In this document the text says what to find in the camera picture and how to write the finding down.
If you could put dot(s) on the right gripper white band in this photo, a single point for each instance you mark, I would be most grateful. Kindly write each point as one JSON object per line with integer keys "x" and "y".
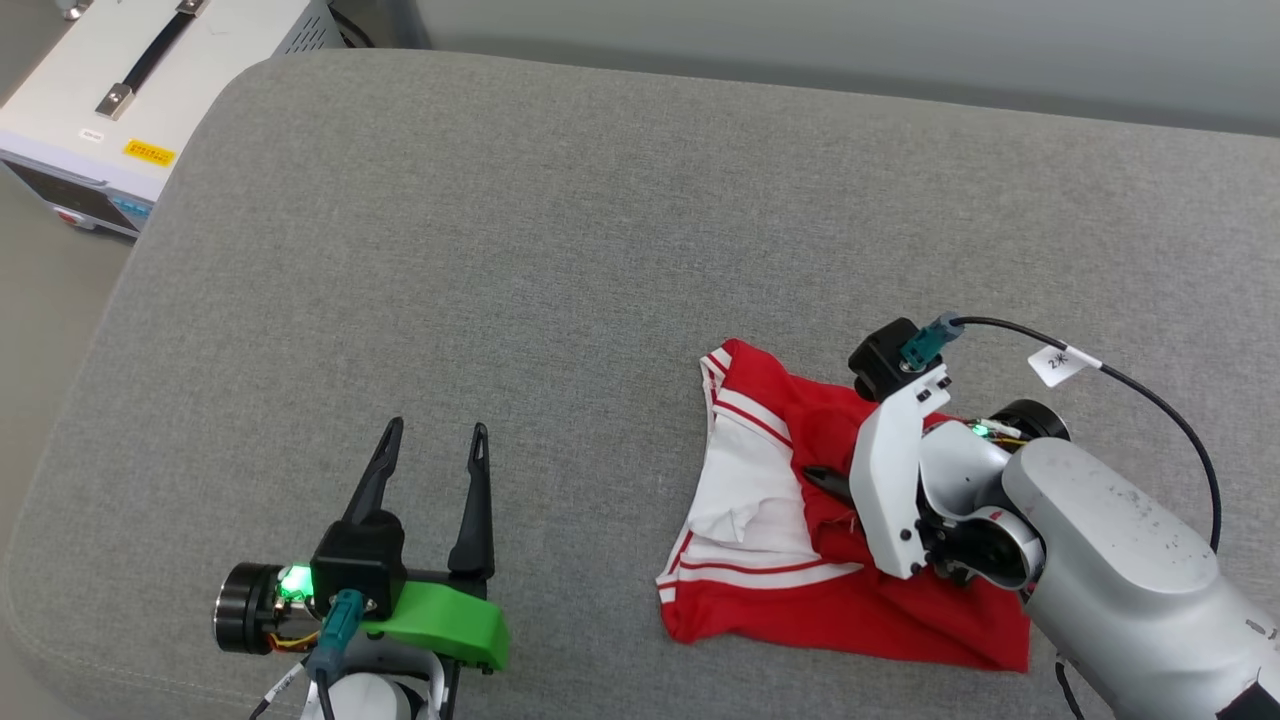
{"x": 885, "y": 480}

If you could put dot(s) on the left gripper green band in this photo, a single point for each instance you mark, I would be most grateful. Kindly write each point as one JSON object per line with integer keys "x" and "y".
{"x": 450, "y": 620}

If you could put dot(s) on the red and white jersey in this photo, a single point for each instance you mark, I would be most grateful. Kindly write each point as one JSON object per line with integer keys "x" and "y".
{"x": 760, "y": 600}

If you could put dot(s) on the yellow box label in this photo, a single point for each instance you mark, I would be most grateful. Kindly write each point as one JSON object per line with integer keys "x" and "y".
{"x": 149, "y": 153}

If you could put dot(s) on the white equipment box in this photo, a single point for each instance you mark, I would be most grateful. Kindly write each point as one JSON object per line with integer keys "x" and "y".
{"x": 200, "y": 100}

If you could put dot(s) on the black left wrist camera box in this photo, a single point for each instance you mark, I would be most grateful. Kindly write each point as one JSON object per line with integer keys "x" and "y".
{"x": 355, "y": 560}

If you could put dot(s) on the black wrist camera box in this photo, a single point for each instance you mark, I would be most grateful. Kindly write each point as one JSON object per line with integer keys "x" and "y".
{"x": 355, "y": 560}
{"x": 880, "y": 360}

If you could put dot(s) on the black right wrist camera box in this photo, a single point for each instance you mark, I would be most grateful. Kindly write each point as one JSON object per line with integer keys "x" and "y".
{"x": 880, "y": 360}

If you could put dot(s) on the teal left camera connector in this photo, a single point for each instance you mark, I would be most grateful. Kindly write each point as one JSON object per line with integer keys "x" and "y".
{"x": 340, "y": 625}

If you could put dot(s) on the teal camera connector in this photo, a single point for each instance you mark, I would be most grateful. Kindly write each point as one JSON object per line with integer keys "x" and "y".
{"x": 925, "y": 342}
{"x": 340, "y": 625}

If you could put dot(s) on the teal right camera connector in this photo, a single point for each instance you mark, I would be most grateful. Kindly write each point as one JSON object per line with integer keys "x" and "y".
{"x": 925, "y": 342}

